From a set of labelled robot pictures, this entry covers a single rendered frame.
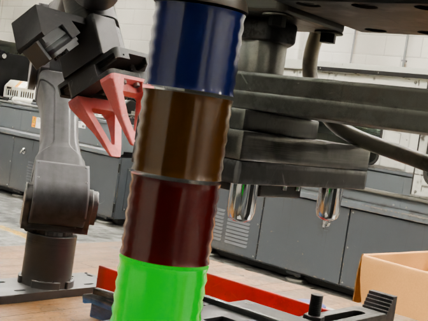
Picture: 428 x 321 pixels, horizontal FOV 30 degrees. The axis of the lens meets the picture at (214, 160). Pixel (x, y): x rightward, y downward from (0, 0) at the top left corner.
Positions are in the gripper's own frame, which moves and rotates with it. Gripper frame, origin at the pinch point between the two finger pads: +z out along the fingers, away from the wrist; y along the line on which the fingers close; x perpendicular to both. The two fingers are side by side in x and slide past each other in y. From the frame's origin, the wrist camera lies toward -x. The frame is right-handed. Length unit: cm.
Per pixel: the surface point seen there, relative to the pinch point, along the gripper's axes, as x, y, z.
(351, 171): -5.4, 27.8, 14.8
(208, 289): 12.9, -3.9, 16.2
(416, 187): 443, -146, -72
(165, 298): -39, 35, 25
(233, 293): 12.9, -0.5, 17.8
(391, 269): 206, -71, 0
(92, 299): -16.2, 6.7, 18.5
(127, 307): -40, 33, 25
